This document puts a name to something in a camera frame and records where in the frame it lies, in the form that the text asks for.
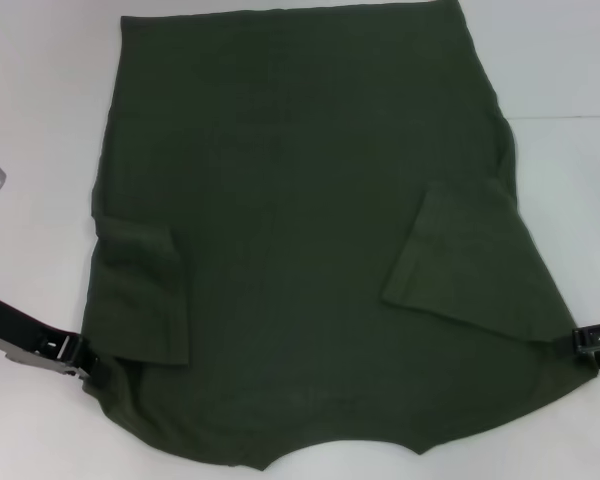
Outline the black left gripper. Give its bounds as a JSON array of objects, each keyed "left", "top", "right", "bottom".
[{"left": 0, "top": 292, "right": 110, "bottom": 397}]

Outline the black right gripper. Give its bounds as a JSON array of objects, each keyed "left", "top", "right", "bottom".
[{"left": 552, "top": 315, "right": 600, "bottom": 360}]

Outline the dark green t-shirt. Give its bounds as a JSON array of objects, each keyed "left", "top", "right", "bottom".
[{"left": 79, "top": 0, "right": 600, "bottom": 459}]

